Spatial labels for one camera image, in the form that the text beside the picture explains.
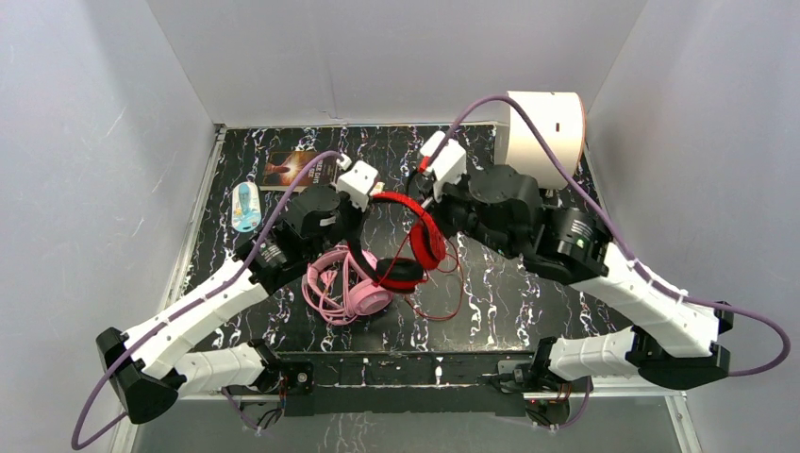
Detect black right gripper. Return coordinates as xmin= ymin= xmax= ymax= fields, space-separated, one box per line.
xmin=419 ymin=167 xmax=521 ymax=260

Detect red and black headphones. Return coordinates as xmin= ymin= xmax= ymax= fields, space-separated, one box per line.
xmin=346 ymin=192 xmax=446 ymax=294

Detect pink over-ear headphones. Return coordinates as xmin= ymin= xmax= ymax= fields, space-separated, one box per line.
xmin=301 ymin=245 xmax=394 ymax=326

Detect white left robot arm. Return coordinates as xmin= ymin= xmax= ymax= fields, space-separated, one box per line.
xmin=96 ymin=185 xmax=375 ymax=425

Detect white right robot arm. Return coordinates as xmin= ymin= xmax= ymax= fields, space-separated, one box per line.
xmin=427 ymin=165 xmax=732 ymax=391

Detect dark paperback book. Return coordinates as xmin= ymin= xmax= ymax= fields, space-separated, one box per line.
xmin=258 ymin=150 xmax=340 ymax=192

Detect white and blue small device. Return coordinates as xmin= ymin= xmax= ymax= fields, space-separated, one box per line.
xmin=231 ymin=181 xmax=262 ymax=233

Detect white cylindrical container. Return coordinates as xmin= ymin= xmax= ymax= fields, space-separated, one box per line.
xmin=494 ymin=91 xmax=586 ymax=190

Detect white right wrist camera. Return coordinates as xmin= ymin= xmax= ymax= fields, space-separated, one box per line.
xmin=419 ymin=130 xmax=467 ymax=202

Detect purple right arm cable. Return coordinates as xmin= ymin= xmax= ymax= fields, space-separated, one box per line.
xmin=431 ymin=94 xmax=792 ymax=378

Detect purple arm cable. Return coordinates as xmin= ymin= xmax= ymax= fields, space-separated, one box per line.
xmin=70 ymin=150 xmax=348 ymax=451
xmin=431 ymin=94 xmax=792 ymax=378

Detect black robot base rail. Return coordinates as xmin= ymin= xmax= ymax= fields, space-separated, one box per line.
xmin=215 ymin=349 xmax=595 ymax=419

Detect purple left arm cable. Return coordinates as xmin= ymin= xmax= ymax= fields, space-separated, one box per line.
xmin=70 ymin=150 xmax=348 ymax=451

